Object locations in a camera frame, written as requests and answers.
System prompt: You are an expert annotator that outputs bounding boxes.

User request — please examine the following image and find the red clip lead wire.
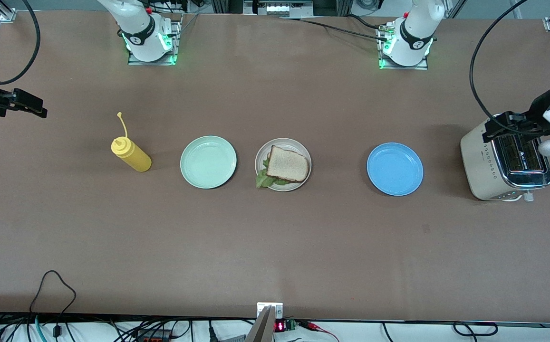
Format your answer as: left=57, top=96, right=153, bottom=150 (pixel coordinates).
left=299, top=321, right=339, bottom=342

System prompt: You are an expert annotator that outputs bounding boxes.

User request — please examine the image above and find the black cable to arm base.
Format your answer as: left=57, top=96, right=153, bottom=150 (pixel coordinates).
left=280, top=17, right=392, bottom=42

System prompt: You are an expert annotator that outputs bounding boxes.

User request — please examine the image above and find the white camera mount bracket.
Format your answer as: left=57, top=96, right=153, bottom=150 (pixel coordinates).
left=257, top=303, right=283, bottom=319

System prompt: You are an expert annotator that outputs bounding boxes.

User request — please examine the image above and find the blue plate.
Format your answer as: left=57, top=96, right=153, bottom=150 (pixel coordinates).
left=367, top=142, right=424, bottom=197

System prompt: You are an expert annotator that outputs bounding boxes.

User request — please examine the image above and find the thin black cable loop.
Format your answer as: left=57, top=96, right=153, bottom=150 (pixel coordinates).
left=29, top=270, right=77, bottom=333

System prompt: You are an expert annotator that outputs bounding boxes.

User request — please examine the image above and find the toasted bread slice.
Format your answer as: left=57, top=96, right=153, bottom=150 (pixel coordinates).
left=266, top=145, right=310, bottom=183

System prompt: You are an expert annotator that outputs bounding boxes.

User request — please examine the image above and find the green lettuce leaf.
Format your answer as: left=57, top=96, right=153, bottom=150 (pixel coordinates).
left=255, top=158, right=290, bottom=189

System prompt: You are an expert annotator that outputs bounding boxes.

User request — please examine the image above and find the black coiled cable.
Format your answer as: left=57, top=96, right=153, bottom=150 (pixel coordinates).
left=453, top=322, right=499, bottom=337

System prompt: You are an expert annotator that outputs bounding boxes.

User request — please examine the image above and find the yellow squeeze bottle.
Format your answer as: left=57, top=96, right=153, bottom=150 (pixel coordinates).
left=110, top=112, right=153, bottom=173

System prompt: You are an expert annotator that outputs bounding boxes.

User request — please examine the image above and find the lit control box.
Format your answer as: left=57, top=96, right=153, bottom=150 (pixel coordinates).
left=243, top=0, right=314, bottom=18

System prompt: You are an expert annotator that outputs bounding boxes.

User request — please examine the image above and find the mint green plate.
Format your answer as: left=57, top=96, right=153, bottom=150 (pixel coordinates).
left=180, top=135, right=238, bottom=190

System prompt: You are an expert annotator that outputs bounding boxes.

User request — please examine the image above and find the beige plate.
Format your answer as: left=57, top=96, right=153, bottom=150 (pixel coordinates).
left=254, top=138, right=312, bottom=192

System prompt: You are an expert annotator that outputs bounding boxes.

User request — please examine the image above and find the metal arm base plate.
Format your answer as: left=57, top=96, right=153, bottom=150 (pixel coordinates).
left=127, top=13, right=183, bottom=66
left=378, top=24, right=429, bottom=70

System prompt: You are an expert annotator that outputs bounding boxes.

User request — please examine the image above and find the grey metal camera bar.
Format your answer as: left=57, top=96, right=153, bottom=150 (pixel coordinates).
left=245, top=305, right=275, bottom=342

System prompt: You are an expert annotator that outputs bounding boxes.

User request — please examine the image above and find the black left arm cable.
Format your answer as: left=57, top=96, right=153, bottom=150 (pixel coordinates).
left=469, top=0, right=546, bottom=131

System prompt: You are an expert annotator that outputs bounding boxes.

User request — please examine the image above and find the cream and chrome toaster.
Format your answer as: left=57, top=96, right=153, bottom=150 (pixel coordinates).
left=460, top=113, right=550, bottom=203

